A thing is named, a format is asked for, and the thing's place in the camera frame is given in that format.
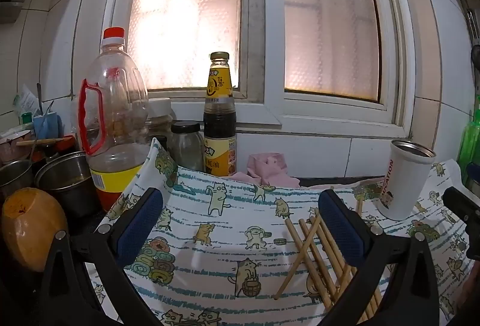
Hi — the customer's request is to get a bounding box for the orange pumpkin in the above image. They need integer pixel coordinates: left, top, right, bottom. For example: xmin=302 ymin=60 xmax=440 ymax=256
xmin=1 ymin=188 xmax=69 ymax=272

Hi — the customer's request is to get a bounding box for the white paper packet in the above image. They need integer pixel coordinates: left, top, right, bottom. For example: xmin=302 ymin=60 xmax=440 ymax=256
xmin=13 ymin=84 xmax=40 ymax=116

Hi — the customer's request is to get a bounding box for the red bowl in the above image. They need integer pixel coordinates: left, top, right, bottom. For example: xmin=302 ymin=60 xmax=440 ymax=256
xmin=32 ymin=135 xmax=77 ymax=162

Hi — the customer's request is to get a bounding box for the wooden stick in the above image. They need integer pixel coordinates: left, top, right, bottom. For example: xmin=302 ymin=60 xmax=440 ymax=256
xmin=16 ymin=138 xmax=64 ymax=146

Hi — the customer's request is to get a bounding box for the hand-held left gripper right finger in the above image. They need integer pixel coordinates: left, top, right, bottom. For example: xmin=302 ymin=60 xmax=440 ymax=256
xmin=318 ymin=189 xmax=441 ymax=326

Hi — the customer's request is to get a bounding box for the hanging metal utensil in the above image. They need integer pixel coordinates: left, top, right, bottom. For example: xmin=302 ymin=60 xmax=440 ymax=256
xmin=465 ymin=9 xmax=480 ymax=49

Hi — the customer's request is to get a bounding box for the green dish soap bottle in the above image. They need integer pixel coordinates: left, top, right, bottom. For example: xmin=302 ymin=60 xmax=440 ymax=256
xmin=457 ymin=95 xmax=480 ymax=184

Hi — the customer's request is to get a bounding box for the glass jar with black lid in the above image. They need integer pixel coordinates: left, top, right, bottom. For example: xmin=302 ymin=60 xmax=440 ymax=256
xmin=170 ymin=121 xmax=205 ymax=173

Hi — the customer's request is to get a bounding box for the large steel pot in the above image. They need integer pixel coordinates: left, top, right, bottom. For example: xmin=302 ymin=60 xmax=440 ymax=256
xmin=34 ymin=151 xmax=100 ymax=218

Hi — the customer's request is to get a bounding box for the cat printed cloth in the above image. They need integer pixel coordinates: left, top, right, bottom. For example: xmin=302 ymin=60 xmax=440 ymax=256
xmin=92 ymin=138 xmax=473 ymax=326

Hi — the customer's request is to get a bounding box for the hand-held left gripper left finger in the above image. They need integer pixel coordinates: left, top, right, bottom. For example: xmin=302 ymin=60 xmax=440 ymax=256
xmin=39 ymin=188 xmax=164 ymax=326

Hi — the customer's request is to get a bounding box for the dark sauce bottle yellow label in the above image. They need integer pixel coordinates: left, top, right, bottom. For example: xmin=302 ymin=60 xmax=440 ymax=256
xmin=203 ymin=51 xmax=238 ymax=177

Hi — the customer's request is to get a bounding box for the pile of wooden chopsticks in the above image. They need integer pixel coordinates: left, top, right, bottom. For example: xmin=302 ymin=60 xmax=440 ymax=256
xmin=274 ymin=185 xmax=387 ymax=326

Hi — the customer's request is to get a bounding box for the glass jar white lid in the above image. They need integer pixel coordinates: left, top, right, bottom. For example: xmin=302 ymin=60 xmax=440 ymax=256
xmin=144 ymin=98 xmax=174 ymax=141

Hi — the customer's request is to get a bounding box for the oil bottle with red cap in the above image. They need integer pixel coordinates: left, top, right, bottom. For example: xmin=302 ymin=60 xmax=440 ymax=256
xmin=77 ymin=27 xmax=151 ymax=212

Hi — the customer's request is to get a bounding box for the small steel pot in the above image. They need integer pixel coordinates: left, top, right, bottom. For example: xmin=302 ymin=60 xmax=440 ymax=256
xmin=0 ymin=160 xmax=35 ymax=201

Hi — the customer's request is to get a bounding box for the blue utensil cup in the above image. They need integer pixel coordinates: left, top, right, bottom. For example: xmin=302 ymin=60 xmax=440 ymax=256
xmin=33 ymin=111 xmax=62 ymax=139

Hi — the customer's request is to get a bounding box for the frosted glass window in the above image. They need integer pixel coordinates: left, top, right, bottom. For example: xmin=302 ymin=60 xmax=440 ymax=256
xmin=103 ymin=0 xmax=417 ymax=139

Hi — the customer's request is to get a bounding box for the pink cloth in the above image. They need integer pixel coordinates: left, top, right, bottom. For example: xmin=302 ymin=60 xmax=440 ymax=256
xmin=245 ymin=152 xmax=357 ymax=189

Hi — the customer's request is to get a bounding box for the white cup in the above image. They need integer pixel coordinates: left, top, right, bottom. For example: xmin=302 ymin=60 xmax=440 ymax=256
xmin=377 ymin=139 xmax=437 ymax=222

